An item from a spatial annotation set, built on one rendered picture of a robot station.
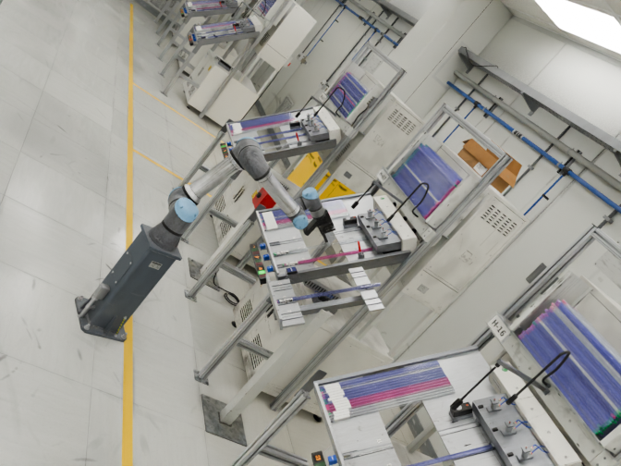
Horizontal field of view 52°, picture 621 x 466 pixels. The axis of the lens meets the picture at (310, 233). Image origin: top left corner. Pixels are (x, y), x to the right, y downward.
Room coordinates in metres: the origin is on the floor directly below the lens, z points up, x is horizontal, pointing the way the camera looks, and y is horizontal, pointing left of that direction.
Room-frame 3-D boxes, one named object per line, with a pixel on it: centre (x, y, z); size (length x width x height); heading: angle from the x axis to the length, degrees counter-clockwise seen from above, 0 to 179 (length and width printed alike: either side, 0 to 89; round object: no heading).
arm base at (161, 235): (2.78, 0.51, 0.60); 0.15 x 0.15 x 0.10
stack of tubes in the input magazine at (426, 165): (3.50, -0.32, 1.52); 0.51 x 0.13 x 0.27; 31
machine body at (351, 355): (3.62, -0.40, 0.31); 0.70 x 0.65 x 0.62; 31
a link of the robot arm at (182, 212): (2.79, 0.52, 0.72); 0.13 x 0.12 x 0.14; 29
